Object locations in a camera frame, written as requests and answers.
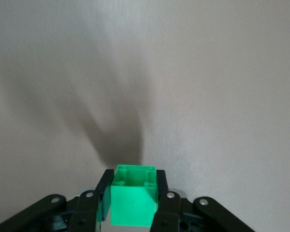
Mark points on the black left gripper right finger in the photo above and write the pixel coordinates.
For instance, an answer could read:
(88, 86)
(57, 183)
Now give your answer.
(169, 212)

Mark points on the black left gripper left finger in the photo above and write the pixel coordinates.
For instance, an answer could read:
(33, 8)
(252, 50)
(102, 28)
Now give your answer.
(87, 210)

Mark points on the green cube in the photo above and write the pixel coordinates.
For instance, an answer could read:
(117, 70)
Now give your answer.
(130, 205)

